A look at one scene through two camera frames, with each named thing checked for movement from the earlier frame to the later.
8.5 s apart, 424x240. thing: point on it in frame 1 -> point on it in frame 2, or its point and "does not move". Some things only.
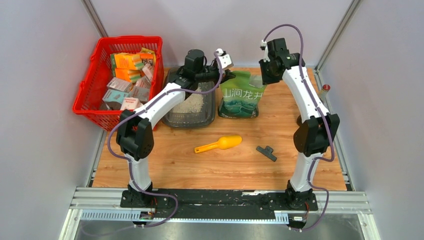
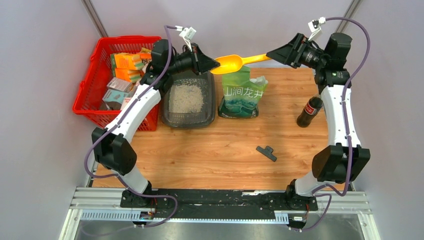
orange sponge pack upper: [127, 61] does not move
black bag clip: [267, 152] does not move
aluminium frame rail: [346, 202] does not move
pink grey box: [120, 84] does not move
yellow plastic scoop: [224, 143] -> [230, 63]
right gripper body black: [269, 76] -> [307, 55]
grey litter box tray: [198, 110] does not move
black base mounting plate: [219, 200] does not move
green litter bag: [240, 96] does not move
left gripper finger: [227, 76] -> [205, 63]
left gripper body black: [208, 73] -> [189, 60]
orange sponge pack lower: [132, 75] does not move
